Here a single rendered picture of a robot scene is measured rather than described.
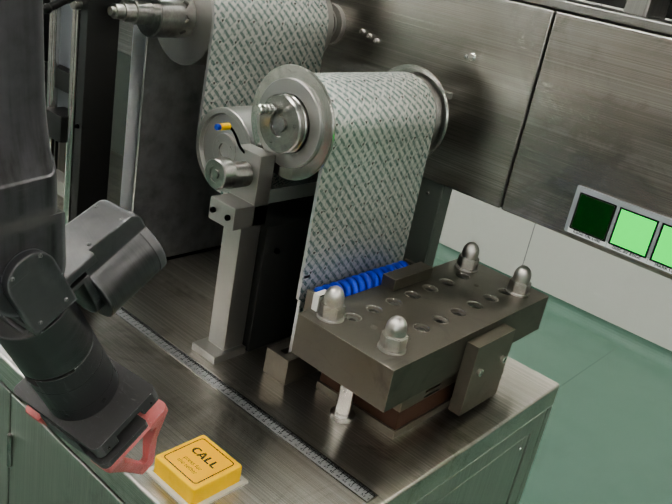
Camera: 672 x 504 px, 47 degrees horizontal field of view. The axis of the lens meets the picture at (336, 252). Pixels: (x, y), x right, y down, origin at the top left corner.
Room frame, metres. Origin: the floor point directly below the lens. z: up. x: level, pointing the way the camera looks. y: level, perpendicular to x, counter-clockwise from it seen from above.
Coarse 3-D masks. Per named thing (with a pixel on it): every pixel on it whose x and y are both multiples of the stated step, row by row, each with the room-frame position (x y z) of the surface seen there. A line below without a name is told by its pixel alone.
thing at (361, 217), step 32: (416, 160) 1.11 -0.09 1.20; (320, 192) 0.94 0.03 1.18; (352, 192) 1.00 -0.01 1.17; (384, 192) 1.06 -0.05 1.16; (416, 192) 1.12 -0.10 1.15; (320, 224) 0.95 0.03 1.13; (352, 224) 1.01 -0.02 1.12; (384, 224) 1.07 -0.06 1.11; (320, 256) 0.96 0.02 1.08; (352, 256) 1.02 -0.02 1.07; (384, 256) 1.08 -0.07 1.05
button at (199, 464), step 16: (176, 448) 0.71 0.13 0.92; (192, 448) 0.71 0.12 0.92; (208, 448) 0.72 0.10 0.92; (160, 464) 0.68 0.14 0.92; (176, 464) 0.68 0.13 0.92; (192, 464) 0.69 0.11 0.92; (208, 464) 0.69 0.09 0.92; (224, 464) 0.70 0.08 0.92; (240, 464) 0.70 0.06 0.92; (176, 480) 0.66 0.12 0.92; (192, 480) 0.66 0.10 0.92; (208, 480) 0.67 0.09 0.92; (224, 480) 0.68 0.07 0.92; (192, 496) 0.65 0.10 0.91; (208, 496) 0.66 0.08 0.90
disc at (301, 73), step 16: (288, 64) 0.99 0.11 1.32; (272, 80) 1.00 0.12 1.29; (304, 80) 0.97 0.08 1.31; (320, 80) 0.96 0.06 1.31; (256, 96) 1.02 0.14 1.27; (320, 96) 0.95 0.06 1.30; (256, 128) 1.01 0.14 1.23; (256, 144) 1.01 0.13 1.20; (320, 144) 0.94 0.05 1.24; (320, 160) 0.94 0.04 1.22; (288, 176) 0.97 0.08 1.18; (304, 176) 0.95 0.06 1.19
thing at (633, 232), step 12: (624, 216) 1.02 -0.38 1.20; (636, 216) 1.01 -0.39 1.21; (624, 228) 1.02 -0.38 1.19; (636, 228) 1.01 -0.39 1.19; (648, 228) 1.00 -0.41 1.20; (612, 240) 1.02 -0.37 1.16; (624, 240) 1.01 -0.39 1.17; (636, 240) 1.01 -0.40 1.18; (648, 240) 1.00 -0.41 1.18; (636, 252) 1.00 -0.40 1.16
